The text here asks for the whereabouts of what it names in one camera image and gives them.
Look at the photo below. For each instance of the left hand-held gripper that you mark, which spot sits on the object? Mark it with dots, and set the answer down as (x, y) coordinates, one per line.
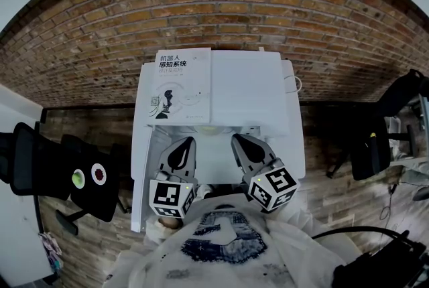
(167, 196)

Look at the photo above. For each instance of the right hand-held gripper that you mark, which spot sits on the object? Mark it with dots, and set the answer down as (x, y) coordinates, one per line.
(273, 188)

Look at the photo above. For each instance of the white microwave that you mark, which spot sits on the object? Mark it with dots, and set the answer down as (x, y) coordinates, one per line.
(248, 89)

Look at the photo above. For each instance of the person's right forearm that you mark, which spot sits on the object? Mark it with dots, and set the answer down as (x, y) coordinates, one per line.
(291, 218)

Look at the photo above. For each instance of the person's left forearm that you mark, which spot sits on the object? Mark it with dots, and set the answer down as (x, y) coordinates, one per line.
(164, 224)

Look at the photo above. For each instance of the dark red berries pile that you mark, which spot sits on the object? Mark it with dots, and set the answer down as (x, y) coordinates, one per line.
(99, 173)

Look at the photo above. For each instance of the green leafy vegetables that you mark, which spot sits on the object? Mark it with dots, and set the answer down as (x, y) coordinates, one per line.
(78, 177)

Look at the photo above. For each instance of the person's left white shoe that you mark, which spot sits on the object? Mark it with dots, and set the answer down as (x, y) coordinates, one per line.
(205, 191)

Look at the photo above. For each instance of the white table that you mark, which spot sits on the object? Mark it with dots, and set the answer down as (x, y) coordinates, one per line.
(296, 146)

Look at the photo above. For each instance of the white book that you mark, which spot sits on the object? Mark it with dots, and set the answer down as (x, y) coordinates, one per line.
(187, 89)

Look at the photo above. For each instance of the small white plate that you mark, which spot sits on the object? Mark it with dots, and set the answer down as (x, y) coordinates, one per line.
(94, 181)
(74, 183)

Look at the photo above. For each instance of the person's white printed sweatshirt torso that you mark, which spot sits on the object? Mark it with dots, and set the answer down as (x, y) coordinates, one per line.
(228, 256)

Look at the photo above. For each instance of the black jacket-draped chair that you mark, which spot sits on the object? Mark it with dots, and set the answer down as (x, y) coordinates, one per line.
(372, 146)

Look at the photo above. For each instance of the black mesh office chair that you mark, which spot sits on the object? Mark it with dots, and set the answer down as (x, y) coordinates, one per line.
(40, 159)

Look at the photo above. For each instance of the white storage box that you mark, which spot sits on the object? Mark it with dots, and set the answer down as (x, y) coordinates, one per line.
(393, 126)

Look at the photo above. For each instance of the pink patterned cloth bundle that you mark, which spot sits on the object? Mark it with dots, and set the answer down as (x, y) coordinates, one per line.
(49, 246)

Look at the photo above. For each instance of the small teal object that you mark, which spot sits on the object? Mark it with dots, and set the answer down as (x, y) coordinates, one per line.
(57, 266)

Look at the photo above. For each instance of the black bag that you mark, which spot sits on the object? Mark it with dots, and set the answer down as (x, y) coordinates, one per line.
(382, 263)

